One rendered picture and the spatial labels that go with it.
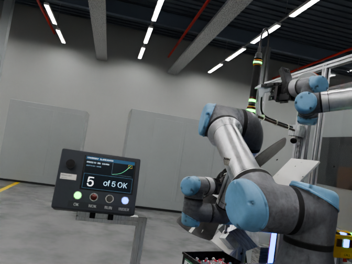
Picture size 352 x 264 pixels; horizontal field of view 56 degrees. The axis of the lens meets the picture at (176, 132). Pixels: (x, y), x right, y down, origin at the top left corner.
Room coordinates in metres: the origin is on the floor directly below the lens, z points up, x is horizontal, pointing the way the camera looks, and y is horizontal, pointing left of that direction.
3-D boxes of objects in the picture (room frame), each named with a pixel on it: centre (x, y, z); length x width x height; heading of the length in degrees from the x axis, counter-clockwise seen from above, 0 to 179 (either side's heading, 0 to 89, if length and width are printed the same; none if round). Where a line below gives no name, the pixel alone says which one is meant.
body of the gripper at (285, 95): (1.46, -0.45, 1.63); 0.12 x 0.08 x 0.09; 24
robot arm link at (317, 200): (0.83, -0.35, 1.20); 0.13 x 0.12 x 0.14; 103
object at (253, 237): (1.62, -0.40, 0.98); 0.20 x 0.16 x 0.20; 104
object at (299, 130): (2.13, -0.77, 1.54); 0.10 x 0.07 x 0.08; 139
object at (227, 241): (1.69, -0.35, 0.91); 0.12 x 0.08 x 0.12; 104
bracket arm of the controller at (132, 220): (1.16, 0.17, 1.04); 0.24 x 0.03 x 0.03; 104
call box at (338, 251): (1.38, -0.73, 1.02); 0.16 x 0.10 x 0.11; 104
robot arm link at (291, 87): (1.39, -0.48, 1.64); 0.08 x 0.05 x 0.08; 114
